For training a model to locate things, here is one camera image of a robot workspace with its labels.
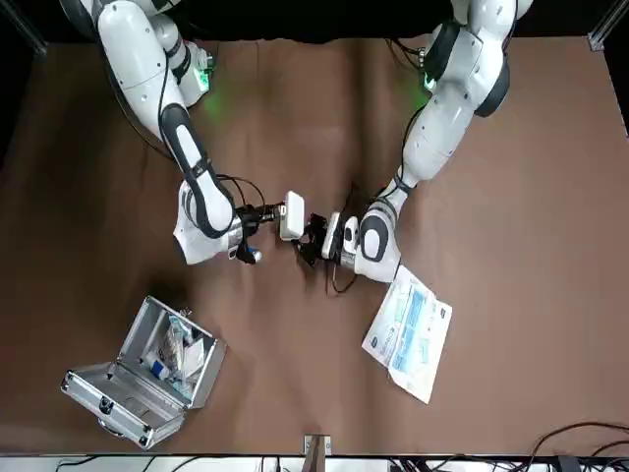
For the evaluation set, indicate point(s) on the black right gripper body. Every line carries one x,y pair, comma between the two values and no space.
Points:
251,216

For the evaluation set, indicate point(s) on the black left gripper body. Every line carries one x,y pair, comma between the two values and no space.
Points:
320,236

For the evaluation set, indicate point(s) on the small white medicine box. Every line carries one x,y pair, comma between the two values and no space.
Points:
293,216

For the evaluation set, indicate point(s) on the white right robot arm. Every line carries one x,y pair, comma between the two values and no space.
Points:
142,64

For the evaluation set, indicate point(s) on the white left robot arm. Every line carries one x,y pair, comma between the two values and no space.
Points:
442,133

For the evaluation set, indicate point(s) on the white blue medicine packet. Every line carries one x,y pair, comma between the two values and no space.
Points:
159,369

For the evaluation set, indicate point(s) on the blue white mask packet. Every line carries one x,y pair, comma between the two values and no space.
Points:
413,319

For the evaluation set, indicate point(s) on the white folded paper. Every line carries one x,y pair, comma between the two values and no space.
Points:
194,359

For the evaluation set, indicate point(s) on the silver aluminium case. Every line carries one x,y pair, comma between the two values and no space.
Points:
128,398

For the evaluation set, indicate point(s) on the aluminium frame post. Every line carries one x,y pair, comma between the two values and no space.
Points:
317,454

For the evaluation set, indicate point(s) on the aluminium frame beam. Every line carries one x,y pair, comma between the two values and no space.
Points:
607,24

